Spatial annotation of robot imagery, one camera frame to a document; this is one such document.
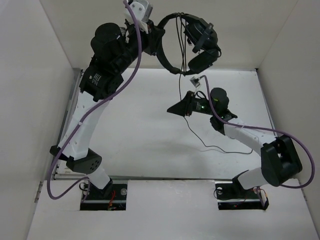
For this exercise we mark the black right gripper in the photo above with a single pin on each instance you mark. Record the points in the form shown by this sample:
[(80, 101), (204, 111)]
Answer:
[(184, 107)]

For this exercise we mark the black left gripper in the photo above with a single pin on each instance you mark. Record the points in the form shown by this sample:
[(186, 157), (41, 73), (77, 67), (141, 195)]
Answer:
[(153, 38)]

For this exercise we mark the black over-ear headphones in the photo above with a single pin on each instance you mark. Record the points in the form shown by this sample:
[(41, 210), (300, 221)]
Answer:
[(199, 33)]

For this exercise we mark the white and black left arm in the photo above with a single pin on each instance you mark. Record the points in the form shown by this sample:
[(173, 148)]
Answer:
[(114, 48)]

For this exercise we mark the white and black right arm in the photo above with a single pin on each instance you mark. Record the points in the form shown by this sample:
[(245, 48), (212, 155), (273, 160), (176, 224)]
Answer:
[(279, 160)]

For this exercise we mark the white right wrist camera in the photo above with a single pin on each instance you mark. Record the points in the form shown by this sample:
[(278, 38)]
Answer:
[(195, 81)]

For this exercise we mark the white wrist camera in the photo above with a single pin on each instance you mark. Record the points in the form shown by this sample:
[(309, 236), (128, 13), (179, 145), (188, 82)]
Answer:
[(195, 81), (142, 10)]

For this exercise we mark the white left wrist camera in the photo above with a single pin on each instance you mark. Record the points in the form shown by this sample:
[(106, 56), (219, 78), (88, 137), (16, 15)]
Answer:
[(142, 10)]

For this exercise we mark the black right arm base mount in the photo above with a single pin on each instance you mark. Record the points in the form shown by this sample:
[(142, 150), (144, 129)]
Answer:
[(228, 198)]

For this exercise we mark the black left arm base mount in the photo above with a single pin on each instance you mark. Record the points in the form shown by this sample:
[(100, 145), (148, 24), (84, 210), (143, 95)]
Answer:
[(95, 201)]

